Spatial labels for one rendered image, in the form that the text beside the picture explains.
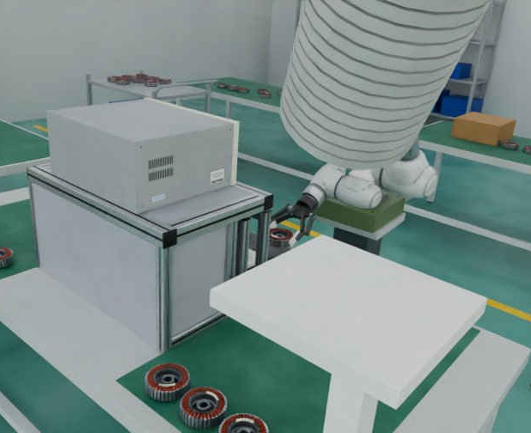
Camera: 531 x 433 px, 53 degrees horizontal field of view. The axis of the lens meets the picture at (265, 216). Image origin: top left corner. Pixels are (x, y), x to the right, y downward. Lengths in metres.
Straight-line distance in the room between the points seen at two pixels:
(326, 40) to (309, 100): 0.07
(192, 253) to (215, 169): 0.29
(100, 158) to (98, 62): 6.33
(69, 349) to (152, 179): 0.52
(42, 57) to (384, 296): 6.75
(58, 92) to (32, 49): 0.62
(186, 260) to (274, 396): 0.43
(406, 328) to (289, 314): 0.19
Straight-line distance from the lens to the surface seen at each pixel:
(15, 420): 2.27
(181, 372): 1.44
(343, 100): 0.53
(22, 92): 7.39
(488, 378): 1.68
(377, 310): 0.95
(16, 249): 2.20
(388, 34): 0.48
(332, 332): 0.88
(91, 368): 1.54
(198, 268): 1.54
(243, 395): 1.43
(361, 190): 2.08
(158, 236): 1.40
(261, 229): 1.74
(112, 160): 1.52
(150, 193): 1.50
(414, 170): 2.34
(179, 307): 1.55
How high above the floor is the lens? 1.69
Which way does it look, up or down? 23 degrees down
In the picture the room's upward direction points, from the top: 4 degrees clockwise
